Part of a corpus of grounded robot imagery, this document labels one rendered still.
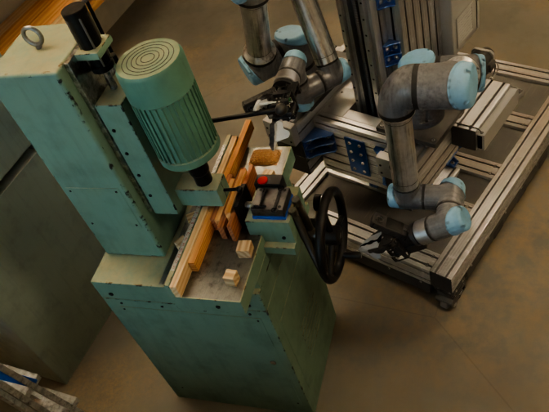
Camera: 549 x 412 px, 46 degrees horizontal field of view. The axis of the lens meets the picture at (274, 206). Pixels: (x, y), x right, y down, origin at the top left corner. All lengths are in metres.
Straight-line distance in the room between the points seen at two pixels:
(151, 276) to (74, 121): 0.57
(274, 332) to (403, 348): 0.74
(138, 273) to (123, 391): 0.90
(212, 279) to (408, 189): 0.61
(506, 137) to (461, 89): 1.40
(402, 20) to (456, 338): 1.21
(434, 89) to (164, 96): 0.65
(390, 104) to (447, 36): 0.87
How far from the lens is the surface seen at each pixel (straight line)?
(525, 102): 3.21
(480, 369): 2.59
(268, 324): 2.02
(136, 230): 2.02
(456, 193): 1.93
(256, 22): 2.13
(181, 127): 1.68
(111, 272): 2.14
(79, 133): 1.78
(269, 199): 1.83
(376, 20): 2.22
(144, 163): 1.82
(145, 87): 1.60
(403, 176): 1.88
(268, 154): 2.09
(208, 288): 1.82
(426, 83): 1.66
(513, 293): 2.76
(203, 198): 1.91
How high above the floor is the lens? 2.28
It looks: 45 degrees down
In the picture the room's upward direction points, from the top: 20 degrees counter-clockwise
